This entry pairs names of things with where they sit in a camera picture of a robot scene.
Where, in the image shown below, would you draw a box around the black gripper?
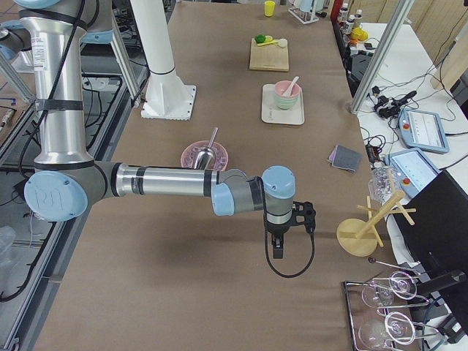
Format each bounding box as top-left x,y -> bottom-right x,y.
266,201 -> 316,259

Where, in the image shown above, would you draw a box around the white ceramic spoon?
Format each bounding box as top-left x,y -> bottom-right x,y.
282,76 -> 299,97

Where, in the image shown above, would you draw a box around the small pink bowl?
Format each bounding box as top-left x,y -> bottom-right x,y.
274,80 -> 302,99

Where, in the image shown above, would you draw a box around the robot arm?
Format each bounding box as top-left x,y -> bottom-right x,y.
19,1 -> 315,258
1,20 -> 113,60

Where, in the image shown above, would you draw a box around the large pink bowl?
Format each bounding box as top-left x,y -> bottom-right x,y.
180,140 -> 229,171

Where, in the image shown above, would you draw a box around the wooden cup tree stand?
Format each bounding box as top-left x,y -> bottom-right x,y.
336,189 -> 416,257

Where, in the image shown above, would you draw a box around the grey folded cloth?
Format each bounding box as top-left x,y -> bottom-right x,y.
328,145 -> 362,173

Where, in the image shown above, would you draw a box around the metal ice scoop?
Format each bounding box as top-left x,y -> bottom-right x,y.
192,127 -> 219,170

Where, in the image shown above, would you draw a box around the black glass rack tray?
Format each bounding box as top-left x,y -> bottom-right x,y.
343,281 -> 429,350

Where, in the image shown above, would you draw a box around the cream rabbit tray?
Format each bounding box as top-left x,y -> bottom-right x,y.
261,84 -> 305,126

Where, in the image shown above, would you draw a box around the upper wine glass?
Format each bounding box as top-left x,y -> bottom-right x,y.
361,271 -> 417,308

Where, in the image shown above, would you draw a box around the wine glass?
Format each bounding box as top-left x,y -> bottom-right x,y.
358,312 -> 415,350
361,271 -> 417,308

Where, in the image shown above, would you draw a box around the green stacked bowls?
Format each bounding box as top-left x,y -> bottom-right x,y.
273,94 -> 299,110

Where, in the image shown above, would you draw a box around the lower wine glass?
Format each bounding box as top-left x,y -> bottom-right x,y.
358,312 -> 415,350

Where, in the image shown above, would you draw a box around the blue teach pendant near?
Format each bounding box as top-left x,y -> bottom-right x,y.
385,148 -> 440,198

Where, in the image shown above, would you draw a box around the blue teach pendant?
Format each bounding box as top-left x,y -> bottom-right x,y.
385,148 -> 440,198
399,108 -> 450,154

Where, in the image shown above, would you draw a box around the black monitor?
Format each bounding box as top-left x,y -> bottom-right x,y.
394,170 -> 467,276

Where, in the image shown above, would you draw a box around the blue teach pendant far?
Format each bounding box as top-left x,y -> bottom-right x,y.
399,108 -> 450,154

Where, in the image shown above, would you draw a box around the wooden cutting board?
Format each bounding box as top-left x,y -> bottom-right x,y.
249,38 -> 290,72

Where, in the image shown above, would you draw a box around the white steamed bun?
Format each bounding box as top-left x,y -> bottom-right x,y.
278,38 -> 287,48

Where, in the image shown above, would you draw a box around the green lime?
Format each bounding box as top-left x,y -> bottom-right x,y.
254,34 -> 266,44

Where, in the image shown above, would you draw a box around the yellow plastic cup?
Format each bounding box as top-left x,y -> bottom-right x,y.
264,0 -> 276,17

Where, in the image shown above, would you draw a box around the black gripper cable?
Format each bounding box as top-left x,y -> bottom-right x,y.
262,215 -> 315,279

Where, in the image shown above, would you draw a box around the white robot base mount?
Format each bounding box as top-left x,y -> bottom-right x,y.
141,72 -> 197,121

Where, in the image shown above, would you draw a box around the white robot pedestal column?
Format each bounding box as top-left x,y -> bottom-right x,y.
130,0 -> 175,75

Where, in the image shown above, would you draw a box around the aluminium frame post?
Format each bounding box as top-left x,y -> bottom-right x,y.
349,0 -> 415,115

